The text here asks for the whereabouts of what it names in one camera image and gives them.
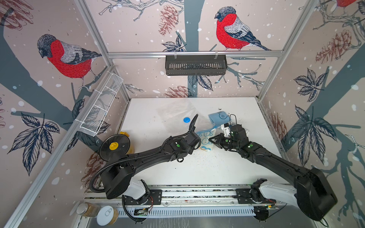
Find yellow pot black lid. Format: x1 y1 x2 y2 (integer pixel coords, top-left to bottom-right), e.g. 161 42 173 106
98 132 135 162

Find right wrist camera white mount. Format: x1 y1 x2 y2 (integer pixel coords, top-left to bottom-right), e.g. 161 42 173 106
221 123 232 138

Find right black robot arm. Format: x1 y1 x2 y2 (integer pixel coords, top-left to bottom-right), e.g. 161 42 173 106
209 124 337 221

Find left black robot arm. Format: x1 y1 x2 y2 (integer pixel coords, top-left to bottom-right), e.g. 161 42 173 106
100 131 201 205

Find black hanging wire basket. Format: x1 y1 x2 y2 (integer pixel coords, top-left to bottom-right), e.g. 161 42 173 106
165 55 228 76

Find glass jar with metal lid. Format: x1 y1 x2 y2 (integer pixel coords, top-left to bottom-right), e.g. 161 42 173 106
76 202 101 218

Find clear vacuum bag blue zipper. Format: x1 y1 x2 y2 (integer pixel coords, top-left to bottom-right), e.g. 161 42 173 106
156 98 214 136

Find black corrugated cable conduit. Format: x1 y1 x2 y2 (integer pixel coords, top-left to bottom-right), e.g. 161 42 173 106
89 113 199 194

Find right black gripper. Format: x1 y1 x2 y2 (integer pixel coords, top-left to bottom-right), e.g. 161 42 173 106
209 132 241 150

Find cream towel blue bunny print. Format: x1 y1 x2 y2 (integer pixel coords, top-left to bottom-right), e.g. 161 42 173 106
198 129 216 152

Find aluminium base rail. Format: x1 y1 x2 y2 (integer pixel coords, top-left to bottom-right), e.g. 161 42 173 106
85 181 299 220

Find white mesh wall shelf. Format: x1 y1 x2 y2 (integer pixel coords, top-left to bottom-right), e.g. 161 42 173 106
79 72 123 137

